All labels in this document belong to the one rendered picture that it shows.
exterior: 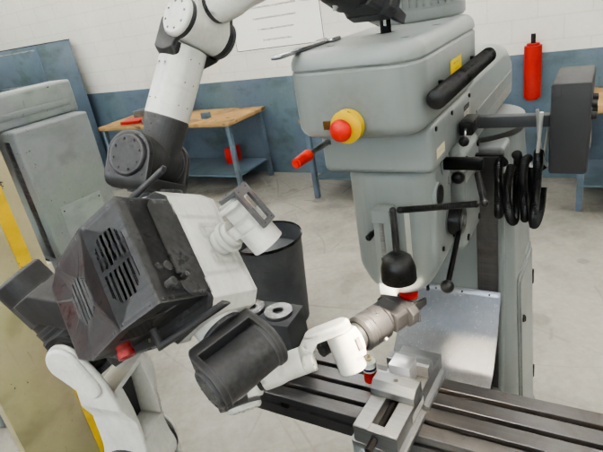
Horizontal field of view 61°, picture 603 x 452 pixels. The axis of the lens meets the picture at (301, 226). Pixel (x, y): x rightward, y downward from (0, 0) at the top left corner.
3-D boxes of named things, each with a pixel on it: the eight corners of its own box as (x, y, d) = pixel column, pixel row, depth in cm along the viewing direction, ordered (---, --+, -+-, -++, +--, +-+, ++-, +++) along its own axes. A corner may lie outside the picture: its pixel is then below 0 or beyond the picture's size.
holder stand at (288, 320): (297, 375, 161) (286, 323, 153) (239, 365, 170) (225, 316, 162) (312, 352, 171) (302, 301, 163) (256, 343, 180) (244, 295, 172)
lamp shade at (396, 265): (380, 289, 102) (378, 262, 100) (381, 271, 109) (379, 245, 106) (417, 287, 101) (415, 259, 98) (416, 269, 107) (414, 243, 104)
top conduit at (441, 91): (447, 109, 85) (446, 88, 83) (422, 110, 87) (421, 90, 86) (496, 61, 119) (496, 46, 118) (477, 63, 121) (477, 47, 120)
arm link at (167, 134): (126, 103, 98) (108, 172, 99) (163, 113, 95) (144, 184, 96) (161, 117, 109) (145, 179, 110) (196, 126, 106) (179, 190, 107)
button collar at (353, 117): (362, 143, 90) (358, 110, 87) (332, 143, 93) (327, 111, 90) (366, 140, 91) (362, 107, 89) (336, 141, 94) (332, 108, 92)
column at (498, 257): (520, 528, 196) (528, 135, 133) (406, 490, 219) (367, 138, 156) (537, 432, 234) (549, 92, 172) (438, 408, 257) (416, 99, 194)
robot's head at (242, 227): (242, 266, 95) (276, 242, 92) (205, 226, 93) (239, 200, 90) (252, 250, 101) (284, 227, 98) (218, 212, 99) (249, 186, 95)
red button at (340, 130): (349, 143, 87) (346, 120, 86) (328, 143, 89) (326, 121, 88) (357, 138, 90) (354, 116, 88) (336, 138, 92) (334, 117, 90)
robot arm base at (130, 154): (103, 203, 96) (152, 189, 93) (94, 137, 98) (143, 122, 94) (152, 208, 111) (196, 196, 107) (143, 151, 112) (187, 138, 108)
